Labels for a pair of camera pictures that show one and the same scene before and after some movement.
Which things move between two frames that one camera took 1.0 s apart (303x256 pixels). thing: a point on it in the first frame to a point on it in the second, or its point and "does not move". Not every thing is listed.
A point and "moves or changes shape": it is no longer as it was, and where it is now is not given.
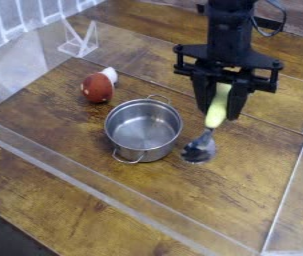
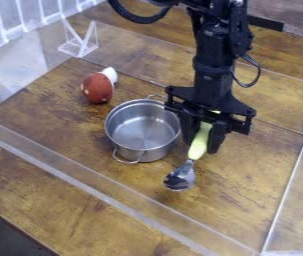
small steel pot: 144,127 does not move
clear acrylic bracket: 79,46 does not move
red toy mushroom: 98,85 does not move
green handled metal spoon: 200,150 moves or changes shape
